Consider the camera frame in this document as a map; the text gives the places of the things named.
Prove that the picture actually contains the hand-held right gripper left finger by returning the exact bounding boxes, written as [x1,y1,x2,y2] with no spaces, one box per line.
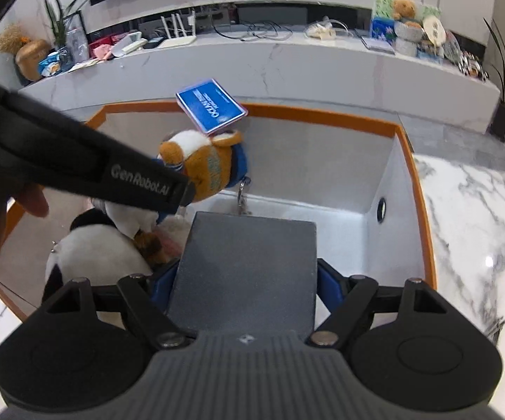
[42,259,196,351]

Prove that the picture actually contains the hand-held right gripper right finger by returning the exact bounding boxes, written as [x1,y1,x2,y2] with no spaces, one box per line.
[306,259,448,347]

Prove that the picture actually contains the dark grey square box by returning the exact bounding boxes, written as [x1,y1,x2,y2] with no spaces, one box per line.
[166,211,319,337]

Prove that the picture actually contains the orange cardboard box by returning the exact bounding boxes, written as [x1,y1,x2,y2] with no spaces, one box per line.
[0,101,438,320]

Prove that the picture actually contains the brown plush toy blue outfit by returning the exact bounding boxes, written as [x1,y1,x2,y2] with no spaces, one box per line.
[158,129,253,217]

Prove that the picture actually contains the black white plush toy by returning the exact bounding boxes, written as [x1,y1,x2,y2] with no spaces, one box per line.
[42,208,154,302]

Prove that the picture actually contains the white brown plush toy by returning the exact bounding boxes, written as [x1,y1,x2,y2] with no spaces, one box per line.
[90,197,166,267]

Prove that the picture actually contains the blue snack bag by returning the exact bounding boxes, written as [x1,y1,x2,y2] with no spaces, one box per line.
[38,50,63,75]

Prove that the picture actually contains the pink small item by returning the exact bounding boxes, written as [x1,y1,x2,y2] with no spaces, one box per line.
[90,37,113,60]

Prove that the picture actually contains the gold vase dried flowers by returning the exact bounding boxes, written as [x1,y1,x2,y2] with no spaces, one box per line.
[0,22,51,83]

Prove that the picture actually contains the white remote device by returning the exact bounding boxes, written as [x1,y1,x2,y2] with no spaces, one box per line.
[110,30,148,57]

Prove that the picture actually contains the green plant glass vase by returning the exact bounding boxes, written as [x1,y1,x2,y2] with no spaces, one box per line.
[44,0,89,71]

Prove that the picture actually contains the white router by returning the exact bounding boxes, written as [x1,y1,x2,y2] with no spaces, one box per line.
[158,9,197,49]

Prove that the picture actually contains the white marble tv console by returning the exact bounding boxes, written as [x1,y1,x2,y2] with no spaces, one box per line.
[16,2,500,134]

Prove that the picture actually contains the grey notebook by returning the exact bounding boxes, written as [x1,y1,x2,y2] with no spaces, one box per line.
[360,35,395,55]

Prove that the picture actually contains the grey round pot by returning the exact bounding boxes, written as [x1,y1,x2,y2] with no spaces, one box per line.
[393,22,424,43]
[395,39,420,57]

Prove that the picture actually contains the black white cow figurines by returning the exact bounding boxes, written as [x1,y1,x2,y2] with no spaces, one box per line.
[458,50,492,80]

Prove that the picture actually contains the patterned round plate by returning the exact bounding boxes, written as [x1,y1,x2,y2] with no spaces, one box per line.
[443,30,462,64]

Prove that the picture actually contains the white round hand fan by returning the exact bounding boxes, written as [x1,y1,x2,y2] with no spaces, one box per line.
[422,15,445,47]

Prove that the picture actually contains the brown teddy bear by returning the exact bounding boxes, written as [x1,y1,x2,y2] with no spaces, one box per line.
[393,0,417,22]

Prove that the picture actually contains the black picture frame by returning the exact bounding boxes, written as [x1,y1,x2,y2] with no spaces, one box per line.
[64,11,90,60]

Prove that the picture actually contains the black cables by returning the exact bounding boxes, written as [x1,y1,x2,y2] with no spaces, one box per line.
[213,20,295,43]

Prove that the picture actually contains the white charger with cable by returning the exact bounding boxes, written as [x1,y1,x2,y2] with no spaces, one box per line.
[305,16,354,40]

